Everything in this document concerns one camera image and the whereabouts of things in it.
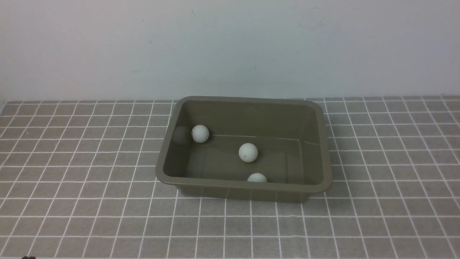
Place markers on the white ping-pong ball with logo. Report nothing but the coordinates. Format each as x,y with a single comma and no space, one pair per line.
200,133

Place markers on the olive green plastic bin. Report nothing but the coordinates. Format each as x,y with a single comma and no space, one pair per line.
290,135

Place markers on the grey checkered tablecloth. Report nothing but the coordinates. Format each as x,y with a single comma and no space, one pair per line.
77,181

